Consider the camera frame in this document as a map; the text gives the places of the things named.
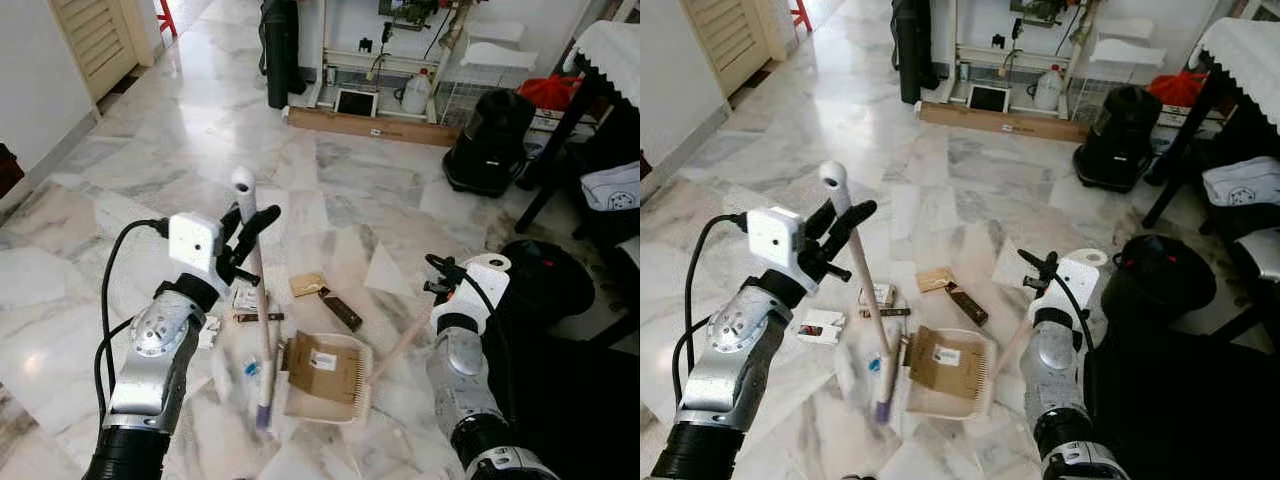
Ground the wooden broom with white cap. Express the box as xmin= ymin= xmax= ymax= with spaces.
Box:
xmin=230 ymin=166 xmax=279 ymax=431
xmin=818 ymin=160 xmax=901 ymax=426

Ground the beige dustpan with wooden handle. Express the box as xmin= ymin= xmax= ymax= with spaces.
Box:
xmin=905 ymin=248 xmax=1111 ymax=421
xmin=275 ymin=252 xmax=513 ymax=426

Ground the dark brown bar box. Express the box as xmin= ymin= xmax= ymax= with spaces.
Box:
xmin=322 ymin=290 xmax=364 ymax=333
xmin=948 ymin=285 xmax=990 ymax=327

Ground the black vacuum cleaner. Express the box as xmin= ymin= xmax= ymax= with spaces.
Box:
xmin=443 ymin=88 xmax=536 ymax=197
xmin=1073 ymin=84 xmax=1164 ymax=193

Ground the long brown cardboard box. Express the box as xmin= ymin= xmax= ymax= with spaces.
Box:
xmin=918 ymin=100 xmax=1091 ymax=143
xmin=285 ymin=105 xmax=461 ymax=148

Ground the black backpack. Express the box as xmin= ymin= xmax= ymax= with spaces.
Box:
xmin=1085 ymin=320 xmax=1280 ymax=480
xmin=480 ymin=300 xmax=641 ymax=480

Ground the white framed tablet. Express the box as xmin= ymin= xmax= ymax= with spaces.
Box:
xmin=968 ymin=84 xmax=1012 ymax=114
xmin=335 ymin=88 xmax=379 ymax=119

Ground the black wooden table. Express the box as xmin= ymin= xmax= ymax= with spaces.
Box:
xmin=1142 ymin=75 xmax=1280 ymax=231
xmin=515 ymin=70 xmax=641 ymax=236

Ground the white plastic jug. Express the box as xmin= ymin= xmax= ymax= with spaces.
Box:
xmin=400 ymin=68 xmax=433 ymax=115
xmin=1033 ymin=64 xmax=1065 ymax=111

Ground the white padded bag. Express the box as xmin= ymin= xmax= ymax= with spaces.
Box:
xmin=1203 ymin=156 xmax=1280 ymax=208
xmin=580 ymin=163 xmax=641 ymax=213

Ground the tall black bag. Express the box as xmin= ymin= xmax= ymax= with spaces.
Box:
xmin=893 ymin=0 xmax=939 ymax=105
xmin=260 ymin=0 xmax=304 ymax=109

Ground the louvered wooden door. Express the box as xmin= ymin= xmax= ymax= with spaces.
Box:
xmin=50 ymin=0 xmax=141 ymax=101
xmin=680 ymin=0 xmax=776 ymax=98

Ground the red plastic bag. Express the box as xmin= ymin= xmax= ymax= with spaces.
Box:
xmin=1147 ymin=70 xmax=1209 ymax=107
xmin=518 ymin=75 xmax=581 ymax=111

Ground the white metal rack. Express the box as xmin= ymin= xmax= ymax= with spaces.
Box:
xmin=305 ymin=0 xmax=471 ymax=119
xmin=950 ymin=0 xmax=1096 ymax=113

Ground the white plastic shelf tray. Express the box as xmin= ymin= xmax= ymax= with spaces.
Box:
xmin=462 ymin=42 xmax=538 ymax=71
xmin=1092 ymin=38 xmax=1167 ymax=67

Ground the dark wooden step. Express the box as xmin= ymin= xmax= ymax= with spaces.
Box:
xmin=0 ymin=143 xmax=23 ymax=199

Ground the white lace tablecloth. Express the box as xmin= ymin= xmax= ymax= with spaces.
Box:
xmin=565 ymin=20 xmax=641 ymax=106
xmin=1195 ymin=17 xmax=1280 ymax=126

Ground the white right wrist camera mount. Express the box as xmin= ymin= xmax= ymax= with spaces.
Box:
xmin=1040 ymin=262 xmax=1101 ymax=326
xmin=435 ymin=268 xmax=513 ymax=336

